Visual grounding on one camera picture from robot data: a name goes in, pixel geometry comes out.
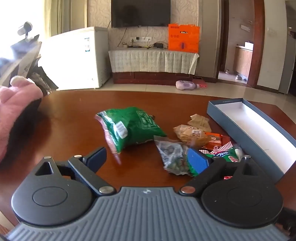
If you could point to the tan printed snack packet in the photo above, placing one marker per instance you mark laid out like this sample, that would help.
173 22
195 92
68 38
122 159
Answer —
198 120

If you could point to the small black router box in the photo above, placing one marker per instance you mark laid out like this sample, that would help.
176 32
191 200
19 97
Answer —
159 45

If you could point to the small orange snack packet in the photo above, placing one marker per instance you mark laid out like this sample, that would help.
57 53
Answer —
214 141

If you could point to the pale patterned cabinet cloth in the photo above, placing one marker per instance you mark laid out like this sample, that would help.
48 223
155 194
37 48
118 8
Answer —
148 60

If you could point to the dark wooden tv cabinet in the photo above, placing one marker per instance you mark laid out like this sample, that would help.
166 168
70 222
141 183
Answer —
150 77

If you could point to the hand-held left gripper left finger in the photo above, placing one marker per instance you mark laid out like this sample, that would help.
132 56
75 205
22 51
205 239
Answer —
98 158

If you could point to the white chest freezer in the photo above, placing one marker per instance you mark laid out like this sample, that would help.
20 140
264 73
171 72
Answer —
76 58

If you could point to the white wall socket strip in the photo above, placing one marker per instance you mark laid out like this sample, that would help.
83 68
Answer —
141 38

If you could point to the orange gift box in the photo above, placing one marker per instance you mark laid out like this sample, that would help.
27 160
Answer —
183 38

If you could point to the grey refrigerator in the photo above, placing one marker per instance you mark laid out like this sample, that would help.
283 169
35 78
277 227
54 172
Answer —
288 62

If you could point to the blue-grey cardboard box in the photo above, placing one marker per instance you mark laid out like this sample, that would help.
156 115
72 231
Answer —
242 115

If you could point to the white wall rack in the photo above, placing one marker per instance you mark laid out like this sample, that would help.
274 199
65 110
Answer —
245 27

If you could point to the red floor mat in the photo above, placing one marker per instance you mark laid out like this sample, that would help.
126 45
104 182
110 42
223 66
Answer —
203 84

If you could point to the large green snack bag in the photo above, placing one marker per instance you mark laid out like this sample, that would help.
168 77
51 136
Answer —
136 125

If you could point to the wooden washroom cabinet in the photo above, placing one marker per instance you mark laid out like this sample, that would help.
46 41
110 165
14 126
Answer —
242 61

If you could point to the black wall television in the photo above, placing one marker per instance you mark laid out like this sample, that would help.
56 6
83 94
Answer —
141 11

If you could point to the small green checkered snack bag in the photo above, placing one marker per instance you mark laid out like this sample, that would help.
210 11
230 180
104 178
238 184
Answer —
229 154

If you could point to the clear packet of green beans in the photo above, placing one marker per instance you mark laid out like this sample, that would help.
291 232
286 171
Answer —
171 153

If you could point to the purple plastic bottle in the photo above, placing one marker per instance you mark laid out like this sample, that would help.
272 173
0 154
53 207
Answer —
186 85

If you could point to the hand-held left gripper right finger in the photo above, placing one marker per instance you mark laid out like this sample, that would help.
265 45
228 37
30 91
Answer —
196 160

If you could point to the brown pastry packet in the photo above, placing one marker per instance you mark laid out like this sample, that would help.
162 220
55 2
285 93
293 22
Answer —
187 134

